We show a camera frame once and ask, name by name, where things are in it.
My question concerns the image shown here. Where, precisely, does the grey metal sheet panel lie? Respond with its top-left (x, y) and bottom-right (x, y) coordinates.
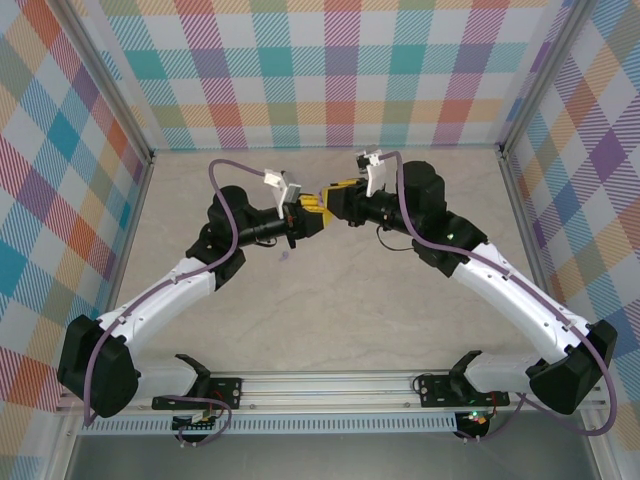
top-left (64, 433), bottom-right (601, 480)

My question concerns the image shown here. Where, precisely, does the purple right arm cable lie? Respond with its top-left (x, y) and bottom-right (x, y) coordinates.
top-left (382, 151), bottom-right (617, 444)

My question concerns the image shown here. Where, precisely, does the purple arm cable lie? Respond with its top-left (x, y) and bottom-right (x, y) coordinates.
top-left (382, 151), bottom-right (617, 444)
top-left (84, 158), bottom-right (269, 448)

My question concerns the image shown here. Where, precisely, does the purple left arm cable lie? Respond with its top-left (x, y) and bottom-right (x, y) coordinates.
top-left (84, 158), bottom-right (269, 448)

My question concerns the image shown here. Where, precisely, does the aluminium side rail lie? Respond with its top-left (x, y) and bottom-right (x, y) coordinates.
top-left (498, 149), bottom-right (575, 351)
top-left (89, 152), bottom-right (157, 331)

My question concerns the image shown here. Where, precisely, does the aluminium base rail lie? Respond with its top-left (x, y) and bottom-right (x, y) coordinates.
top-left (53, 369), bottom-right (609, 415)

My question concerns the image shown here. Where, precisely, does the aluminium frame post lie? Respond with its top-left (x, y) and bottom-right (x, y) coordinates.
top-left (498, 0), bottom-right (597, 157)
top-left (52, 0), bottom-right (155, 166)

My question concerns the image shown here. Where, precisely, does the white slotted cable duct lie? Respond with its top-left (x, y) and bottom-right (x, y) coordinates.
top-left (77, 413), bottom-right (459, 435)

